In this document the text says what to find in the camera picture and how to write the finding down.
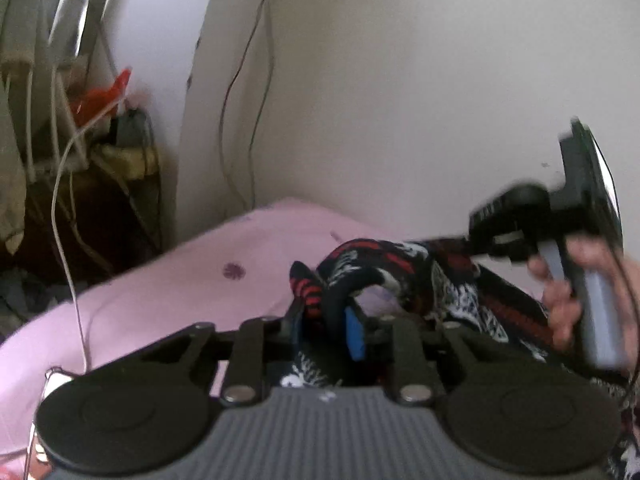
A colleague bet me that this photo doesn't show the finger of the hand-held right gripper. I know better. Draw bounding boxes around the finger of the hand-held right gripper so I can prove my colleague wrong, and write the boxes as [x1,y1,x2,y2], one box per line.
[434,236,483,262]

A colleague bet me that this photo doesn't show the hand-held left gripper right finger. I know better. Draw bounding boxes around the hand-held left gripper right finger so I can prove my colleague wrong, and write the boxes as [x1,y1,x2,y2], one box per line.
[344,307,506,406]

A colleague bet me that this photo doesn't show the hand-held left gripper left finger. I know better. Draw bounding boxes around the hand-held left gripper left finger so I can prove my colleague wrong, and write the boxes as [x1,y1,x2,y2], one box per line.
[136,309,306,406]

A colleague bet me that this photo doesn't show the black red patterned sweater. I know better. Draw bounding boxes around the black red patterned sweater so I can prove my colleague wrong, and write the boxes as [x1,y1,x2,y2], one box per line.
[289,239,640,480]

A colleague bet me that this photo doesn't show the person's right hand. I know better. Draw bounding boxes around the person's right hand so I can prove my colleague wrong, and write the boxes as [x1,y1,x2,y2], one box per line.
[528,237,640,377]

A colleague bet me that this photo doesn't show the pink floral bed sheet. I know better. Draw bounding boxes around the pink floral bed sheet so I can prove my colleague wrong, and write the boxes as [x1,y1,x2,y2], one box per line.
[0,197,473,480]

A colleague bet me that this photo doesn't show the grey cloth heap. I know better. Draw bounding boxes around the grey cloth heap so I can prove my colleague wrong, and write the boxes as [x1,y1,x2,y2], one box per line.
[0,266,78,333]

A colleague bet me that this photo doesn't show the beige power strip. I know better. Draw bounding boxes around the beige power strip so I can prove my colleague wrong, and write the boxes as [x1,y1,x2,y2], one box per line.
[91,144,160,180]

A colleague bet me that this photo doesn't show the grey power adapter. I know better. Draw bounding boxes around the grey power adapter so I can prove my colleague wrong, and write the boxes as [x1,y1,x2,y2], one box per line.
[109,109,153,147]

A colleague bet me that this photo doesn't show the red plastic bag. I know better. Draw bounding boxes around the red plastic bag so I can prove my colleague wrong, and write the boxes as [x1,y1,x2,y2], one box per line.
[67,66,134,117]

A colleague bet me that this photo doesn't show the grey curtain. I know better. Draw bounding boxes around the grey curtain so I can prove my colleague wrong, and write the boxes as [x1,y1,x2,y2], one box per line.
[0,0,118,257]

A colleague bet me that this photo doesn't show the thin white charging cable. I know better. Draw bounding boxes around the thin white charging cable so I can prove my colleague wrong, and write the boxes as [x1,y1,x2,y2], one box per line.
[49,94,127,377]

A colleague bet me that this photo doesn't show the thin dark wall cable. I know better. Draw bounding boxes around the thin dark wall cable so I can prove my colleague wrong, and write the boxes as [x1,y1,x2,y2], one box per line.
[247,0,276,208]

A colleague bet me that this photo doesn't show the black wall wires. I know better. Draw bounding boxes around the black wall wires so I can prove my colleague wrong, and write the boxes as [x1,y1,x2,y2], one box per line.
[218,0,268,208]

